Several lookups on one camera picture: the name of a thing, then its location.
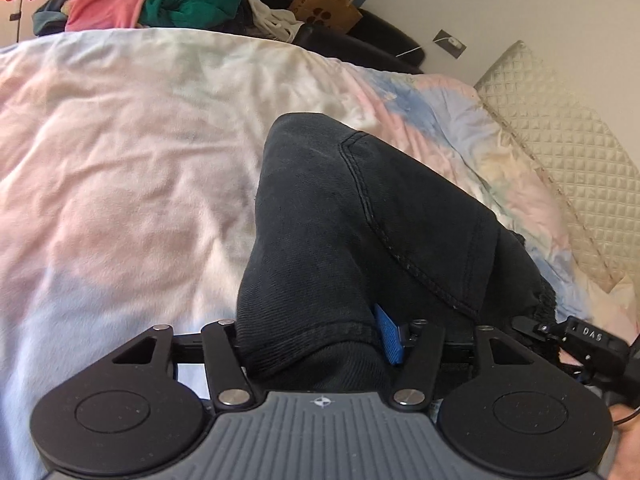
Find black pants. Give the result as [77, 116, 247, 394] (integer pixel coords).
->
[235, 112, 558, 393]

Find dark blue cloth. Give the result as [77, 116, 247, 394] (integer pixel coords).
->
[32, 0, 76, 36]

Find white charging cable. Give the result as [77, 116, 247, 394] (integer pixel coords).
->
[395, 42, 441, 58]

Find person's right hand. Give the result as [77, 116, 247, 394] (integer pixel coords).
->
[611, 422, 640, 480]

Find black sofa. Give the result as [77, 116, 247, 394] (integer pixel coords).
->
[255, 0, 426, 76]

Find green cloth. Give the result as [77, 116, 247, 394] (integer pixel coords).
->
[137, 0, 243, 31]

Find white cloth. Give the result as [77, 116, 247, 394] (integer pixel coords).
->
[243, 0, 306, 43]

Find wall outlet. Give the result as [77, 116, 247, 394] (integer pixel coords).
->
[432, 29, 468, 59]

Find bed with tie-dye sheet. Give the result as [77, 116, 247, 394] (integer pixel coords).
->
[0, 27, 640, 466]

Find brown paper bag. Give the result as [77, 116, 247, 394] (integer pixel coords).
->
[287, 0, 363, 36]

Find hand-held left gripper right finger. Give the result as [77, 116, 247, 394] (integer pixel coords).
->
[372, 304, 538, 413]

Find cream quilted pillow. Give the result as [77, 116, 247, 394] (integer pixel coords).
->
[472, 40, 640, 293]

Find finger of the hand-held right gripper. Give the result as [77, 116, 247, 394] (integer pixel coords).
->
[511, 316, 571, 348]

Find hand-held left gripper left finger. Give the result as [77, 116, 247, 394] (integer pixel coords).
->
[111, 319, 257, 413]

